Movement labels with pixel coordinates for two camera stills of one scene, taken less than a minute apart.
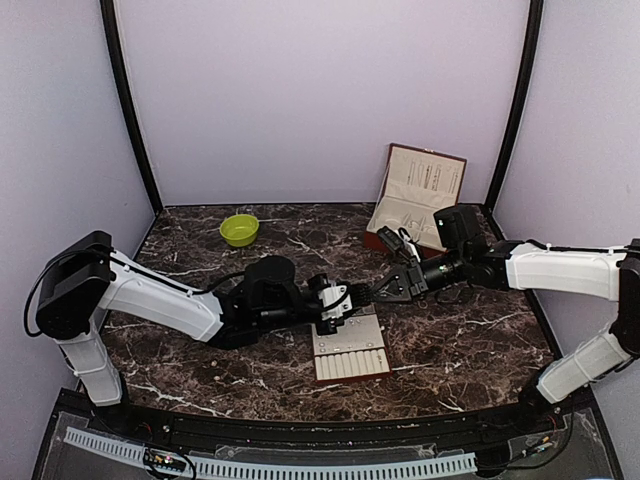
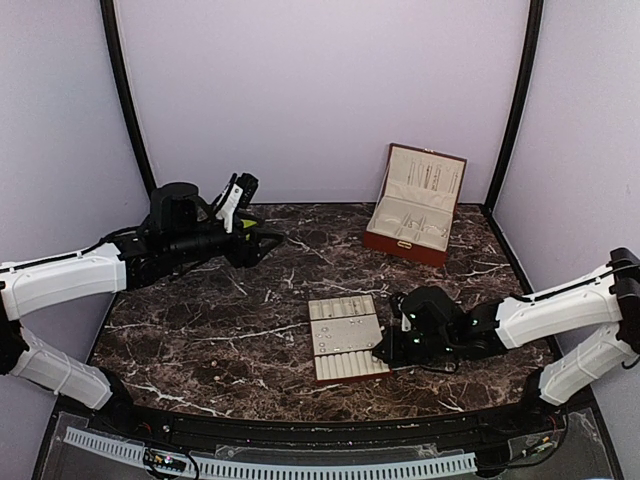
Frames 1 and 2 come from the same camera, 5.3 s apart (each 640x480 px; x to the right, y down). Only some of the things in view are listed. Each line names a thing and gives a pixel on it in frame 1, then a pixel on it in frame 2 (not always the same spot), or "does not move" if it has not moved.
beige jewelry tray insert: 357,349 does not move
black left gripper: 332,329 → 249,255
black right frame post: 523,105 does not move
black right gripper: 416,281 → 393,354
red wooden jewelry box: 417,182 does not move
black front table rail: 539,420 does not move
